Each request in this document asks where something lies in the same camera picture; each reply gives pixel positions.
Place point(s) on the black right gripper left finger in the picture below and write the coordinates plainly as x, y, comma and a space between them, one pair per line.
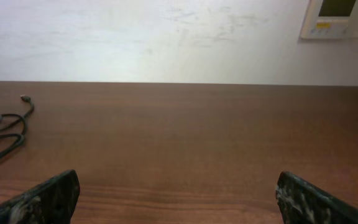
53, 201

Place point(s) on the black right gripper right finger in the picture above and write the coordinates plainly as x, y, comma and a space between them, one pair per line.
302, 202

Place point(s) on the white wall thermostat panel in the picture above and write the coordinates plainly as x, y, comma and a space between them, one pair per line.
330, 19

